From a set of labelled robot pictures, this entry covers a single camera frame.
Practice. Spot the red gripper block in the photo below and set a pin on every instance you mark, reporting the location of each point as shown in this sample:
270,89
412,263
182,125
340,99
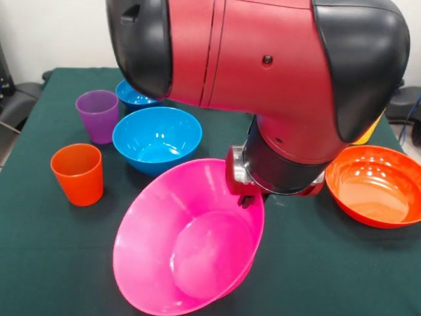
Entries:
237,187

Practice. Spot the pink large plastic bowl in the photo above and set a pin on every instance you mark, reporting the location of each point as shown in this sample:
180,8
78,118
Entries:
187,240

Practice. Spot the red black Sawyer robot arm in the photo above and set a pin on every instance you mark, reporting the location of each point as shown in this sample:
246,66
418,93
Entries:
263,66

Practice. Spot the light blue medium bowl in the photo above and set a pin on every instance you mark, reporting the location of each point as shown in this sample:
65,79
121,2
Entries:
157,141

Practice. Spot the dark green tablecloth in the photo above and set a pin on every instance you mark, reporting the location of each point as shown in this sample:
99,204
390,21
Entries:
329,279

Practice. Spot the orange shallow plastic bowl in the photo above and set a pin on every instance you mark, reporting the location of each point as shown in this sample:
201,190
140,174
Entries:
375,191

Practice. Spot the lemon yellow plastic cup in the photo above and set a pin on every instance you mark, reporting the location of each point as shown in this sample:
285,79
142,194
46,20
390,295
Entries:
366,135

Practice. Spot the dark blue small bowl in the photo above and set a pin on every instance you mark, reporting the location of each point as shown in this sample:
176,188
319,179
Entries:
133,98

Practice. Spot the orange plastic cup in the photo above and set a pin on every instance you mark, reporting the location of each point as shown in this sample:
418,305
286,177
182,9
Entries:
79,181

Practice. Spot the purple plastic cup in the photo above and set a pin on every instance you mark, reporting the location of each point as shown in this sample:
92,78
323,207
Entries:
97,118

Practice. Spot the black pedestal foot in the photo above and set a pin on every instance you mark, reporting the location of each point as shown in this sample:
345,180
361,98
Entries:
19,98
404,102

